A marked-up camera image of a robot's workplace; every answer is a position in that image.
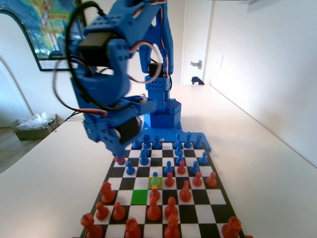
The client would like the red chess rook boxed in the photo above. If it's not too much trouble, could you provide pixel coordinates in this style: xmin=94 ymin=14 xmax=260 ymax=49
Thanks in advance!
xmin=81 ymin=212 xmax=104 ymax=238
xmin=221 ymin=215 xmax=242 ymax=238

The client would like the red chess king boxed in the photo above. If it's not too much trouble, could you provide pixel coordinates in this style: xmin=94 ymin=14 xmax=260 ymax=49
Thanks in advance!
xmin=163 ymin=213 xmax=180 ymax=238

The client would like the clear plastic wrap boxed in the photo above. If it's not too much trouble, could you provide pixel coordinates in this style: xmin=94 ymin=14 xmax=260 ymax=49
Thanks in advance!
xmin=17 ymin=112 xmax=56 ymax=131

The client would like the brown cardboard box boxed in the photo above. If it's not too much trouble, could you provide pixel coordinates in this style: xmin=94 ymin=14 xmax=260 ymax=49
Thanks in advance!
xmin=12 ymin=113 xmax=65 ymax=141

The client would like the black and white chessboard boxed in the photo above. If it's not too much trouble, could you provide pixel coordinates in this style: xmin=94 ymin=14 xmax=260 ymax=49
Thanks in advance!
xmin=79 ymin=141 xmax=246 ymax=238

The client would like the black framed map poster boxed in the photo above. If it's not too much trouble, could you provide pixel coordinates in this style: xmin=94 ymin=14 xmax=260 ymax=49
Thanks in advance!
xmin=0 ymin=0 xmax=99 ymax=72

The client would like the white door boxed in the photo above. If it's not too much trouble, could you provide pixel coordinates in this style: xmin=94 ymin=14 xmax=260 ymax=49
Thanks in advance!
xmin=182 ymin=0 xmax=213 ymax=86

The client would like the red white servo wire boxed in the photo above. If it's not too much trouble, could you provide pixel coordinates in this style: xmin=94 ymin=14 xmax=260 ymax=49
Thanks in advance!
xmin=52 ymin=59 xmax=108 ymax=118
xmin=128 ymin=4 xmax=173 ymax=84

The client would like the blue base plate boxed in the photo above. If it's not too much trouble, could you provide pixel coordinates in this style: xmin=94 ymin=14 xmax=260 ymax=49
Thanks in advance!
xmin=133 ymin=126 xmax=212 ymax=153

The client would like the black camera cable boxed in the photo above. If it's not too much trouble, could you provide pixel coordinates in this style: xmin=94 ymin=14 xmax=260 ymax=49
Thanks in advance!
xmin=64 ymin=0 xmax=139 ymax=112

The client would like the white light switch plate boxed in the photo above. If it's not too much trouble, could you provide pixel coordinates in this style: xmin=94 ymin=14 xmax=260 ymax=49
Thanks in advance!
xmin=213 ymin=54 xmax=224 ymax=73

